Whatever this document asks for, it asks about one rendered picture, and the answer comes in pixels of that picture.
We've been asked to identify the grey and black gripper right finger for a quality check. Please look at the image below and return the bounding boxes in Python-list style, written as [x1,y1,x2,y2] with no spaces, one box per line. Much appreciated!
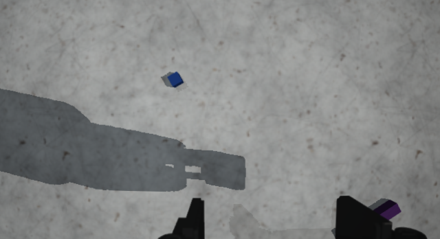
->
[335,196,427,239]

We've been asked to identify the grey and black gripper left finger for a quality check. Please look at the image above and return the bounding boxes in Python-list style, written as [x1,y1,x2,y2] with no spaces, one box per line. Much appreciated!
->
[158,198,205,239]

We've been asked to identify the small blue cube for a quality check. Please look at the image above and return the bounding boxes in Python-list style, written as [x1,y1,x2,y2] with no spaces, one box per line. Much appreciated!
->
[167,71,184,87]

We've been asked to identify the purple rod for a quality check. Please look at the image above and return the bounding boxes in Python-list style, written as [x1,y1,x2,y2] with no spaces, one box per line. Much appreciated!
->
[374,200,402,220]

